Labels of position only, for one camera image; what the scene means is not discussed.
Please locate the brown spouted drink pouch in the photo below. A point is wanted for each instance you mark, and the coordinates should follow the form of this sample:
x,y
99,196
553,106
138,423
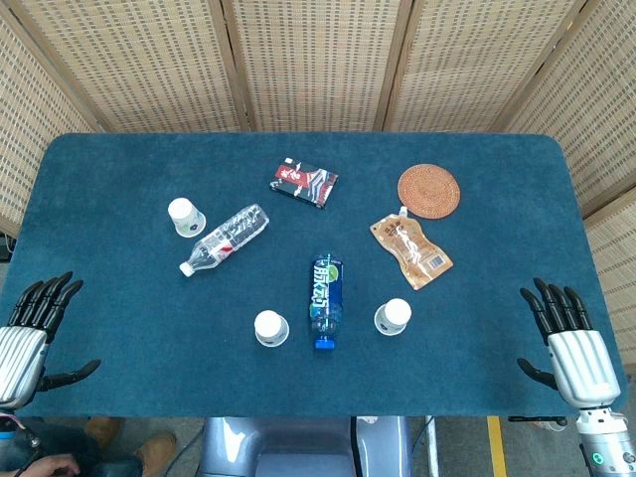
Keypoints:
x,y
410,248

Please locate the blue fabric table cover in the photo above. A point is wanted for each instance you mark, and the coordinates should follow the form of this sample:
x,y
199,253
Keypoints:
x,y
149,318

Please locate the woven bamboo screen panel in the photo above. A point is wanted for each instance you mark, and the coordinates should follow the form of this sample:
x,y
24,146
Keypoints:
x,y
144,64
616,278
477,64
591,109
30,139
318,64

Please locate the round woven rattan coaster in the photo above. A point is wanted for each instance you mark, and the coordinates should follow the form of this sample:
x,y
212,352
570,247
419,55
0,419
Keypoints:
x,y
428,191

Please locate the thin black rod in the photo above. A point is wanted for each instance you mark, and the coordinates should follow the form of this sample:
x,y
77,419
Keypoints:
x,y
531,420

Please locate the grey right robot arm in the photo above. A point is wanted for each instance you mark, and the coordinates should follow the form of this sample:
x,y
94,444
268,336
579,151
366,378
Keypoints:
x,y
608,442

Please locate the clear plastic water bottle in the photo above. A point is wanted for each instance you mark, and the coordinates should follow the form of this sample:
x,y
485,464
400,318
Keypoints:
x,y
226,238

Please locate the black red printed box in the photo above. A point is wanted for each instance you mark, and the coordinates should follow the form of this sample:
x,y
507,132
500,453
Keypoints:
x,y
304,181

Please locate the bare person hand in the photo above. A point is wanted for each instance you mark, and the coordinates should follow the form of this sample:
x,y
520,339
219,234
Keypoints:
x,y
47,467

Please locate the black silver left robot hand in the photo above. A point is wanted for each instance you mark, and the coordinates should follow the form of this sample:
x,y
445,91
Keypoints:
x,y
20,353

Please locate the white flower-print paper cup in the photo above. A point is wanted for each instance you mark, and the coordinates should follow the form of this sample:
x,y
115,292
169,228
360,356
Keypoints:
x,y
185,213
393,315
270,328

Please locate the grey robot torso base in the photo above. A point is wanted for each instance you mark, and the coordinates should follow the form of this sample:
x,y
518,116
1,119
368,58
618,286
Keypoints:
x,y
298,447

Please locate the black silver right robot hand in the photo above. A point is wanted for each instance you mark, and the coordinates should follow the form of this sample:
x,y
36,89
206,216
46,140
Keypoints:
x,y
584,363

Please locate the white table leg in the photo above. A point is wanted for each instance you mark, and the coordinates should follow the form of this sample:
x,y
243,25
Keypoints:
x,y
433,447

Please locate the blue sports drink bottle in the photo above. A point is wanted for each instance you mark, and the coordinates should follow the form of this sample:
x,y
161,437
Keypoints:
x,y
327,293

